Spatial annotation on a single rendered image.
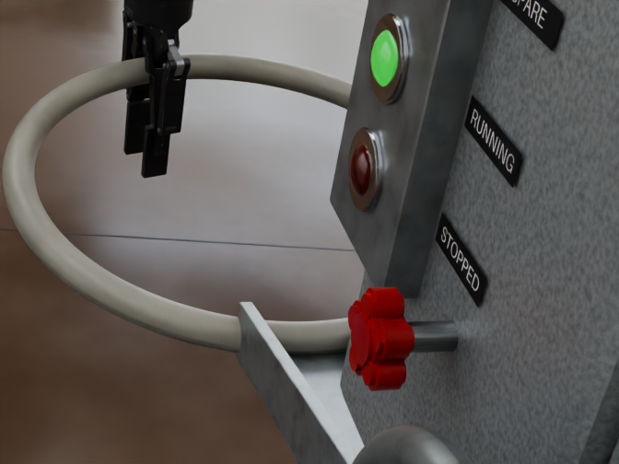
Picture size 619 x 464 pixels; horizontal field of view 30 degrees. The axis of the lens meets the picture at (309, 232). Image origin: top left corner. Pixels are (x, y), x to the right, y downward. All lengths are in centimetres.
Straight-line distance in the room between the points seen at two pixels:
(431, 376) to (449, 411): 2
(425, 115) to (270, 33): 357
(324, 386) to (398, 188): 50
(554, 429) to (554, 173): 8
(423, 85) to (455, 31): 3
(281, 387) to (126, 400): 145
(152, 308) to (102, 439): 124
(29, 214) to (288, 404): 34
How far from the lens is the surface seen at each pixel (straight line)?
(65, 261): 102
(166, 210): 288
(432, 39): 43
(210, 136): 325
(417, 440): 36
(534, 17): 39
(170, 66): 126
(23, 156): 114
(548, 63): 39
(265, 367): 90
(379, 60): 46
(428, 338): 44
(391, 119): 46
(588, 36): 37
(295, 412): 83
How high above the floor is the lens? 150
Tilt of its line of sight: 31 degrees down
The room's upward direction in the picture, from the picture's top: 11 degrees clockwise
